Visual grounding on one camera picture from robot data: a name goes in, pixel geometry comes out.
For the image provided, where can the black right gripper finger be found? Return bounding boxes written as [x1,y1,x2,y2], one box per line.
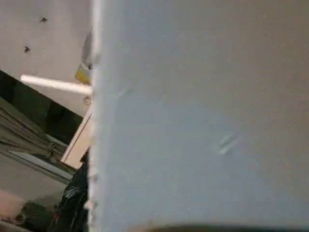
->
[52,150,91,232]

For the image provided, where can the white plastic table leg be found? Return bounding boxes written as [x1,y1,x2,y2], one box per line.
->
[89,0,309,232]

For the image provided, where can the light wooden board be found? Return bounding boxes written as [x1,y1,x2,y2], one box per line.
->
[60,104,95,170]

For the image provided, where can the white long tube lamp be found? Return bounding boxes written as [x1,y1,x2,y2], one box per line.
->
[20,74,93,96]

